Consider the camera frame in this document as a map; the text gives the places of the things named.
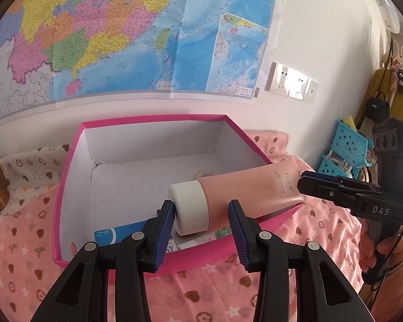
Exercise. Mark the clear tape roll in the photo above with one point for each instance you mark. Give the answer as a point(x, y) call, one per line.
point(205, 173)

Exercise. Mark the blue perforated plastic basket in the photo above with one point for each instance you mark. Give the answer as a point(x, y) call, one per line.
point(351, 144)
point(335, 167)

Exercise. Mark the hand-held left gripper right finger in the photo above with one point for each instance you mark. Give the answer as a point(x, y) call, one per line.
point(237, 234)

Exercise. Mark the pink tube with white cap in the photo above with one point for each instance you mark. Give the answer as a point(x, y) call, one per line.
point(248, 191)

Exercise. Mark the pink printed blanket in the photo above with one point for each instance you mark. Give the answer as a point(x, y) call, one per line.
point(305, 241)

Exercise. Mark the white air conditioner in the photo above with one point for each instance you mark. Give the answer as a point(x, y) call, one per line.
point(388, 10)

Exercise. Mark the white double wall socket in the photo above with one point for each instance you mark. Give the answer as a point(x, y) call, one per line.
point(285, 78)

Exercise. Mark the small plush toy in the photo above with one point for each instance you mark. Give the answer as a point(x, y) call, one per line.
point(399, 77)

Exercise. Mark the yellow sponge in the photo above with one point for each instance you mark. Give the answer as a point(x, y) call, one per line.
point(348, 122)

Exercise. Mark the cream printed cloth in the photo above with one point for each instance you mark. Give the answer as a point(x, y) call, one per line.
point(30, 171)

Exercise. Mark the pink cardboard box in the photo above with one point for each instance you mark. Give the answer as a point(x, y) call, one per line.
point(137, 181)

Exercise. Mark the colourful wall map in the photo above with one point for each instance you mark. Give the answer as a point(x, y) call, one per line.
point(104, 40)

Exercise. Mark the black handbag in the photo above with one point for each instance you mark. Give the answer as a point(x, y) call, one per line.
point(376, 107)

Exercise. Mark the white printed booklet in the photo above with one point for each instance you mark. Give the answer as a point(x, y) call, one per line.
point(201, 239)

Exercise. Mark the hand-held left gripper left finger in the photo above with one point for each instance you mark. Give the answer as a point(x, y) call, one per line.
point(164, 238)

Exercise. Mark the blue card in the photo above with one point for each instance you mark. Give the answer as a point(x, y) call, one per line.
point(121, 233)

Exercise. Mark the person's right forearm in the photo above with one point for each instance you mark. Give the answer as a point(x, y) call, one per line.
point(399, 291)

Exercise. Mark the yellow coat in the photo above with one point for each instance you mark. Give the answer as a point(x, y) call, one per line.
point(376, 80)

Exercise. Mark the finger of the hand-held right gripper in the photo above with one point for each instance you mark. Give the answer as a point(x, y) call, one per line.
point(339, 182)
point(322, 193)

